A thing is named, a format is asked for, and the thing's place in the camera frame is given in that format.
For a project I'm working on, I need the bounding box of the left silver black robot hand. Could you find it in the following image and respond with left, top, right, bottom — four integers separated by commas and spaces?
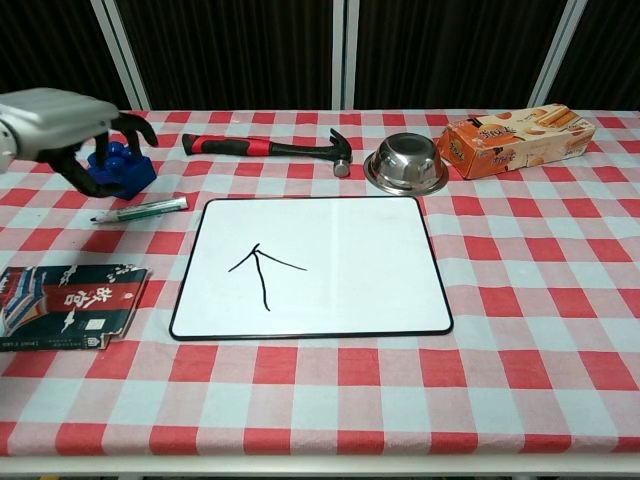
0, 87, 160, 199

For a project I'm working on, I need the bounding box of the green white marker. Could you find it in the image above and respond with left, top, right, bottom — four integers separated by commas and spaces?
90, 196, 189, 225

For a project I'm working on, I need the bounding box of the white board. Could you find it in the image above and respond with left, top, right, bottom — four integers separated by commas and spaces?
169, 196, 455, 342

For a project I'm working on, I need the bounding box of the dark pleated curtain panel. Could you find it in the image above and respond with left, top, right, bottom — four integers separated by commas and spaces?
547, 0, 640, 112
113, 0, 337, 112
353, 0, 571, 111
0, 0, 135, 112

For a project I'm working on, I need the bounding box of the blue toy building brick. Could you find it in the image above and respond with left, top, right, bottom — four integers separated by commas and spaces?
86, 141, 158, 202

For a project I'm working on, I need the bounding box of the red black claw hammer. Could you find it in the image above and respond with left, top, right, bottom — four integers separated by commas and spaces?
181, 127, 354, 178

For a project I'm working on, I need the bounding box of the upturned stainless steel bowl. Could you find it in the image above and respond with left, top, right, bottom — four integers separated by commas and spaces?
363, 132, 450, 195

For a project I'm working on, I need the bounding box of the orange biscuit box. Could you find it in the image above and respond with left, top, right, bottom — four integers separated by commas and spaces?
436, 103, 598, 180

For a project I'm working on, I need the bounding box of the red white checked tablecloth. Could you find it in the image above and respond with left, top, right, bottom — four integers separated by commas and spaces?
0, 108, 640, 459

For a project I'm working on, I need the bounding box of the white partition post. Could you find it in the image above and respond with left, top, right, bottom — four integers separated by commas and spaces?
528, 0, 587, 111
331, 0, 358, 112
90, 0, 152, 112

